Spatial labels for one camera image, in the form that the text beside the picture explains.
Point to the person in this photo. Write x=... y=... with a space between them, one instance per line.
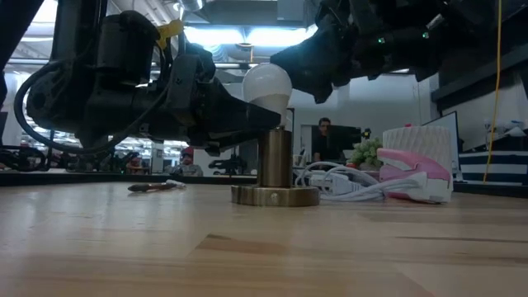
x=187 y=165
x=325 y=140

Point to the white textured pen holder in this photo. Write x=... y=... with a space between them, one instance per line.
x=416 y=138

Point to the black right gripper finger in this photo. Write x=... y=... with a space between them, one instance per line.
x=321 y=92
x=321 y=62

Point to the navy white striped box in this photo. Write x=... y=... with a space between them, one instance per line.
x=495 y=165

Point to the brass lamp base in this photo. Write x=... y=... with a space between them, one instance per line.
x=274 y=161

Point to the white board panel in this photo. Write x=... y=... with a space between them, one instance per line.
x=445 y=128

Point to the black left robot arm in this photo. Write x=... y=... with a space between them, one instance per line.
x=82 y=82

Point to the black cabinet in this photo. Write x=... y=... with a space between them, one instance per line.
x=350 y=142

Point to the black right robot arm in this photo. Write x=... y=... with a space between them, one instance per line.
x=466 y=29

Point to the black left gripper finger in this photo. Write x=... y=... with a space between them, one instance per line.
x=235 y=117
x=231 y=142

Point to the black background robot arm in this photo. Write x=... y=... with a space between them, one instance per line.
x=20 y=158
x=229 y=165

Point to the white lightbulb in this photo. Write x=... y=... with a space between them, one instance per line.
x=266 y=82

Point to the white plastic bag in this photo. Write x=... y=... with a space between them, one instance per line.
x=507 y=125

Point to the long ceiling light bar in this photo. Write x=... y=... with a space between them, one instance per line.
x=231 y=65

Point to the brown pen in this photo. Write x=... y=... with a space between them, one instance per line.
x=148 y=187

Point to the pink and white stapler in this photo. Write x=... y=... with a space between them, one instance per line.
x=412 y=169

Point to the green potted cactus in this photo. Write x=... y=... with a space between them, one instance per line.
x=366 y=150

